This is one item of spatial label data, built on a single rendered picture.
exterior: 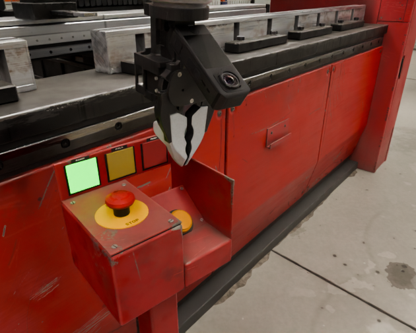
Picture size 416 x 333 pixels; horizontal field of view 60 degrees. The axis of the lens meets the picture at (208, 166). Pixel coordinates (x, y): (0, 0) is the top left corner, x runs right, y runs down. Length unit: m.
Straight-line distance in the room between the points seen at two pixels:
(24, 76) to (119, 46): 0.23
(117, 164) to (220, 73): 0.25
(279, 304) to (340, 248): 0.46
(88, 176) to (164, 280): 0.19
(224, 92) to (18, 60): 0.49
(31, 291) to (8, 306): 0.05
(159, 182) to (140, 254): 0.46
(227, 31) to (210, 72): 0.80
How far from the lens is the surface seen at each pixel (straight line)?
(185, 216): 0.59
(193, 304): 1.37
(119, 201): 0.49
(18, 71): 0.79
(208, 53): 0.43
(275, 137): 1.33
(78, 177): 0.56
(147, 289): 0.51
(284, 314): 1.43
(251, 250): 1.60
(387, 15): 2.32
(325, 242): 1.79
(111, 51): 0.90
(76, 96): 0.73
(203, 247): 0.56
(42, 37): 1.11
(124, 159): 0.58
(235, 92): 0.40
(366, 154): 2.49
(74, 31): 1.15
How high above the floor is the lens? 1.06
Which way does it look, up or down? 26 degrees down
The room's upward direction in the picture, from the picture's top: straight up
